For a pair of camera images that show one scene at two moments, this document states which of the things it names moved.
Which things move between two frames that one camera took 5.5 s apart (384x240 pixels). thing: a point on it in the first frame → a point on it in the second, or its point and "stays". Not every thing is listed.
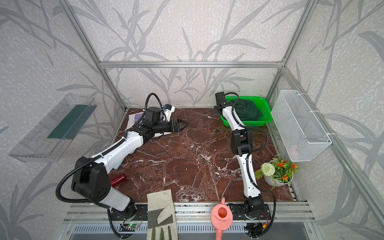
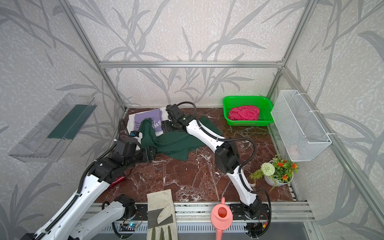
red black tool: [114, 181] stays
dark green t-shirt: [246, 110] → [176, 145]
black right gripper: [217, 109] → [167, 126]
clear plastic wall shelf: [49, 139] stays
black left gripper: [172, 126] → [151, 153]
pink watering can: [221, 217] stays
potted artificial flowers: [277, 173] stays
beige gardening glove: [162, 224] stays
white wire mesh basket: [302, 135] stays
